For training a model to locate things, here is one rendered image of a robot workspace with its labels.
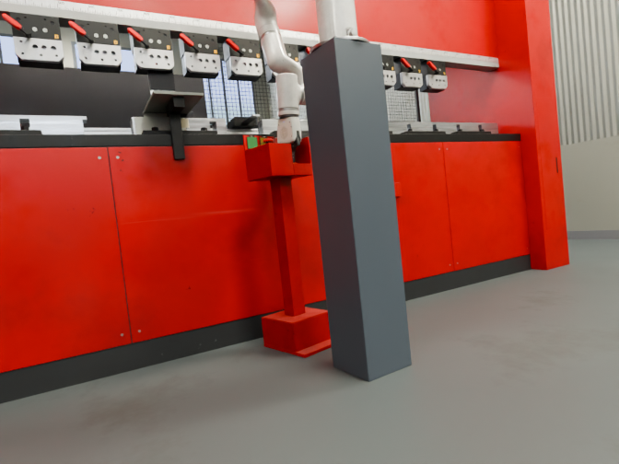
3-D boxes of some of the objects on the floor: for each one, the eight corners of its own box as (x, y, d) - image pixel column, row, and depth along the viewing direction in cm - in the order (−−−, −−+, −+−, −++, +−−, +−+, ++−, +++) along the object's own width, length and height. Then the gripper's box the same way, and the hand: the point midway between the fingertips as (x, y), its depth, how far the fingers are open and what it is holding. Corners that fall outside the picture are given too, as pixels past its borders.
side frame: (547, 270, 262) (516, -108, 252) (443, 262, 337) (416, -29, 327) (570, 264, 274) (541, -97, 264) (464, 258, 349) (439, -23, 339)
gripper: (308, 112, 161) (310, 160, 163) (284, 118, 172) (286, 163, 174) (293, 110, 156) (296, 160, 158) (269, 117, 167) (272, 163, 169)
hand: (290, 156), depth 166 cm, fingers closed
